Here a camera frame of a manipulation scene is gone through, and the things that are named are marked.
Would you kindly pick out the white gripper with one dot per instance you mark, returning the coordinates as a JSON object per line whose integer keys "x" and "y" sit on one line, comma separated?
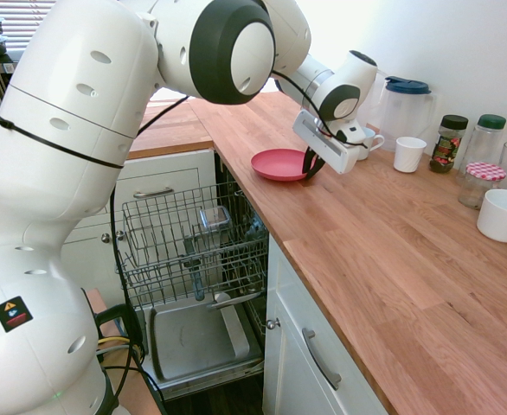
{"x": 329, "y": 155}

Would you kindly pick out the pink plastic plate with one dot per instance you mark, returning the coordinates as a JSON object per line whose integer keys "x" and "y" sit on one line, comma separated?
{"x": 277, "y": 164}

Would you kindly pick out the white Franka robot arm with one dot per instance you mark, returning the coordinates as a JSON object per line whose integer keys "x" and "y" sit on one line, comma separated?
{"x": 63, "y": 151}

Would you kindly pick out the steel dishwasher door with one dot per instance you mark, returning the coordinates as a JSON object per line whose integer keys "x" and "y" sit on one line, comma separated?
{"x": 193, "y": 341}

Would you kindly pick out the white ribbed cup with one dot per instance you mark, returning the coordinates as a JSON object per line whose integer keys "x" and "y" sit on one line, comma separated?
{"x": 409, "y": 155}

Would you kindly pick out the clear pitcher dark blue lid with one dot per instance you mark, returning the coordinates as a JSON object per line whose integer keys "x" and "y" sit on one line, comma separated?
{"x": 405, "y": 116}

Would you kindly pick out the square clear glass container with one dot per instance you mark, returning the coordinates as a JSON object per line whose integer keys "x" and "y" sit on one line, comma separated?
{"x": 214, "y": 218}

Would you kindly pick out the dark jar black lid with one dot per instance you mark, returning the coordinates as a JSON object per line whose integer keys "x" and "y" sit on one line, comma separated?
{"x": 446, "y": 147}

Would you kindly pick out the white round cap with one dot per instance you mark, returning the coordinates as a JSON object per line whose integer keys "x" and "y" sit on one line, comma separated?
{"x": 221, "y": 298}

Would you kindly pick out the round metal cabinet knob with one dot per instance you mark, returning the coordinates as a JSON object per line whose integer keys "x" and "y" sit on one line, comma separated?
{"x": 272, "y": 323}
{"x": 120, "y": 235}
{"x": 106, "y": 238}

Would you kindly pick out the glass jar red checkered lid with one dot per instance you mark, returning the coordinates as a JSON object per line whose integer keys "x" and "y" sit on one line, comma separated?
{"x": 478, "y": 186}

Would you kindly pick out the clear jar green lid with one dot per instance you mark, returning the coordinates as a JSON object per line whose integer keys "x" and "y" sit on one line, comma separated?
{"x": 489, "y": 142}

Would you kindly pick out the white ceramic bowl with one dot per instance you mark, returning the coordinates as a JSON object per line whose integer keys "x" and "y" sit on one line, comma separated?
{"x": 502, "y": 216}

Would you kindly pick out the black table clamp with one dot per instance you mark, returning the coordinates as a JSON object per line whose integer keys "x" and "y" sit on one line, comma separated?
{"x": 123, "y": 315}

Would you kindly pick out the brown window blind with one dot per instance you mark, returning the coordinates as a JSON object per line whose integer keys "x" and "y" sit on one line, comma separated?
{"x": 24, "y": 21}

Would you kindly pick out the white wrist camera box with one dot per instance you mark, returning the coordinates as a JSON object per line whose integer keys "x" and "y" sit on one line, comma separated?
{"x": 353, "y": 134}

